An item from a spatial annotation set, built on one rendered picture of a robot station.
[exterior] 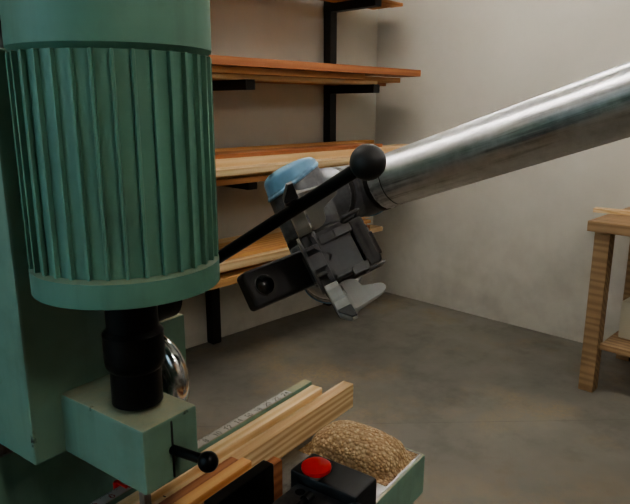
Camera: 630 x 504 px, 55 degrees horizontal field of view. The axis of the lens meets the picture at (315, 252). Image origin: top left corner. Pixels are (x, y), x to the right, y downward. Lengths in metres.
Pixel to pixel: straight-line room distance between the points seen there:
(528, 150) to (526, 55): 3.13
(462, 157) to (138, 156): 0.50
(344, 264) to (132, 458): 0.30
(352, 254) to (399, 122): 3.74
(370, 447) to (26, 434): 0.42
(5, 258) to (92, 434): 0.20
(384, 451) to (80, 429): 0.38
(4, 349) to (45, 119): 0.27
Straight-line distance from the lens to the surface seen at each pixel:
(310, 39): 4.07
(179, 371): 0.81
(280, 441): 0.87
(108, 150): 0.52
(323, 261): 0.70
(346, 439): 0.86
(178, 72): 0.54
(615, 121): 0.81
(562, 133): 0.82
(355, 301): 0.65
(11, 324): 0.69
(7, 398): 0.74
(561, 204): 3.87
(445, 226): 4.26
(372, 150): 0.57
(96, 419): 0.68
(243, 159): 3.08
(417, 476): 0.90
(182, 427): 0.65
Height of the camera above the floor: 1.37
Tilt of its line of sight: 13 degrees down
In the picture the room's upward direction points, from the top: straight up
